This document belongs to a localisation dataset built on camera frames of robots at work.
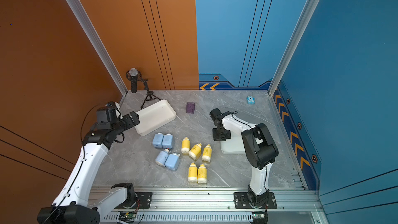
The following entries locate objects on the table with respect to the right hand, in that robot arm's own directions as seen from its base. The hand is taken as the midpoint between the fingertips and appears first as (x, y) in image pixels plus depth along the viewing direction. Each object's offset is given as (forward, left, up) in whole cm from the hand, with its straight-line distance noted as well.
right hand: (219, 139), depth 94 cm
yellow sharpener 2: (-11, +14, +7) cm, 19 cm away
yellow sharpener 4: (-23, +10, +7) cm, 26 cm away
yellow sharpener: (-8, +19, +8) cm, 22 cm away
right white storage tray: (-6, -8, +2) cm, 10 cm away
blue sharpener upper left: (-4, +36, +7) cm, 37 cm away
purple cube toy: (+22, +19, +4) cm, 29 cm away
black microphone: (+32, +54, +24) cm, 68 cm away
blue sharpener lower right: (-16, +25, +6) cm, 30 cm away
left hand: (+1, +46, +22) cm, 51 cm away
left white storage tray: (+18, +44, 0) cm, 47 cm away
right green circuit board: (-38, -16, -1) cm, 41 cm away
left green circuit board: (-39, +44, -3) cm, 59 cm away
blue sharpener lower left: (-15, +31, +8) cm, 35 cm away
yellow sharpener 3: (-12, +7, +7) cm, 16 cm away
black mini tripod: (+30, +48, +8) cm, 57 cm away
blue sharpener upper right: (-6, +29, +7) cm, 31 cm away
